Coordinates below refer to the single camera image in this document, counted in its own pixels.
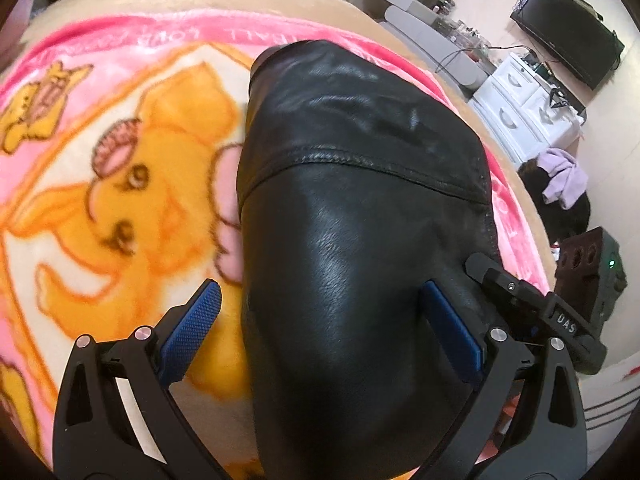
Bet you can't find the black wall television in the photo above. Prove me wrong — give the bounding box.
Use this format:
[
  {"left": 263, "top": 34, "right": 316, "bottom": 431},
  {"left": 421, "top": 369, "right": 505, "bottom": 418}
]
[{"left": 511, "top": 0, "right": 625, "bottom": 90}]

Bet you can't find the black device with green light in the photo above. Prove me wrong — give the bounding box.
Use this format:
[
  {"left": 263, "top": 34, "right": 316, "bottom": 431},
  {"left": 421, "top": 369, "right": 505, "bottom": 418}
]
[{"left": 554, "top": 226, "right": 627, "bottom": 333}]

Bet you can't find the white drawer cabinet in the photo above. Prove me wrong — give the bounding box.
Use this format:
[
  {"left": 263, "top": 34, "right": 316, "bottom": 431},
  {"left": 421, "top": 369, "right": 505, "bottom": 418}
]
[{"left": 470, "top": 53, "right": 584, "bottom": 167}]

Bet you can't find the black leather jacket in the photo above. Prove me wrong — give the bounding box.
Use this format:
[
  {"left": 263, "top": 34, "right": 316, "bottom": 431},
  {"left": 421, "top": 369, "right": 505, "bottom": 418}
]
[{"left": 236, "top": 41, "right": 499, "bottom": 479}]

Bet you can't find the grey white low desk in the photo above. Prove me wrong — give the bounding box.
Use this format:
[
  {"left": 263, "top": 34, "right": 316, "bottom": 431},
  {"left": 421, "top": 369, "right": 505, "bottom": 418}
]
[{"left": 363, "top": 0, "right": 496, "bottom": 94}]

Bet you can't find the lilac garment on chair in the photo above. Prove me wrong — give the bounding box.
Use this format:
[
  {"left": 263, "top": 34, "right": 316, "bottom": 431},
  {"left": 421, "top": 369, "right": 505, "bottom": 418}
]
[{"left": 536, "top": 148, "right": 588, "bottom": 210}]

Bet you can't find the pink cartoon fleece blanket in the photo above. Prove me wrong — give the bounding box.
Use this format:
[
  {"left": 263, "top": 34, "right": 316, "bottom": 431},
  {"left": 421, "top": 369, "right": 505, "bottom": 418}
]
[{"left": 0, "top": 8, "right": 551, "bottom": 480}]

